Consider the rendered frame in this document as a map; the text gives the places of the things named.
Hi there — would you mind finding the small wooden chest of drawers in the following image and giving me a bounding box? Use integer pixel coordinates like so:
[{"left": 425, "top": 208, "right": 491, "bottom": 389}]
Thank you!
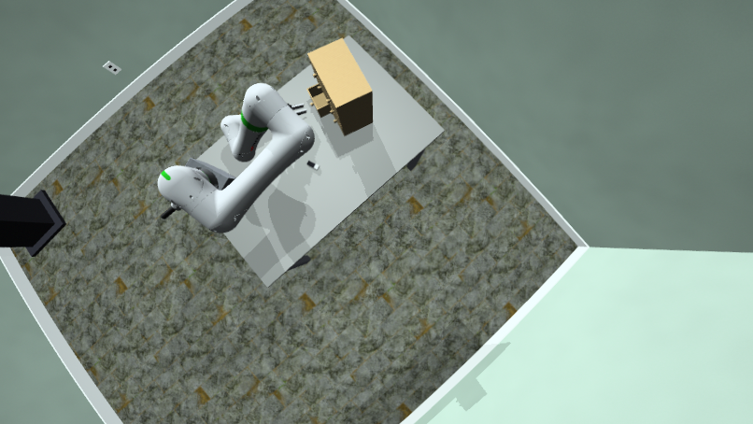
[{"left": 307, "top": 38, "right": 373, "bottom": 136}]

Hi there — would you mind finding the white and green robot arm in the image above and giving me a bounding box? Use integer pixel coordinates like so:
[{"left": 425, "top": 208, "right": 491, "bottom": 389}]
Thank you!
[{"left": 158, "top": 83, "right": 315, "bottom": 233}]

